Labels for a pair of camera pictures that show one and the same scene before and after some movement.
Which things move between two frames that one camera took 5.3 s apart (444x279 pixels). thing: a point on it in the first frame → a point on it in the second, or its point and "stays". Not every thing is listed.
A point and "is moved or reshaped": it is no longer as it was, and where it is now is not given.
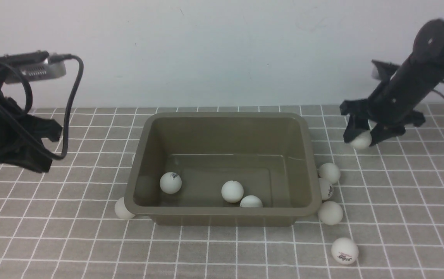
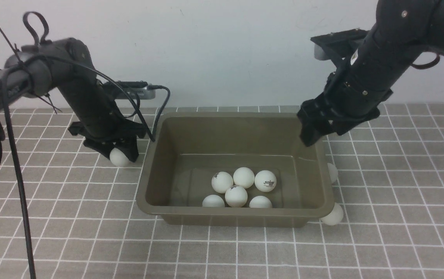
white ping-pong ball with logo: [326, 189] → [260, 201]
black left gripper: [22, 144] → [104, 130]
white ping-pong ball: [330, 213] is moved or reshaped
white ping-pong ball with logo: [344, 250] → [265, 181]
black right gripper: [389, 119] → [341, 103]
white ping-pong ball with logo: [170, 183] → [221, 181]
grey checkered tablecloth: [400, 209] stays
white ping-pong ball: [121, 210] → [117, 158]
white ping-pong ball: [363, 140] → [213, 200]
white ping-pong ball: [232, 192] → [243, 176]
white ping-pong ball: [251, 201] → [236, 196]
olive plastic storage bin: [271, 154] stays
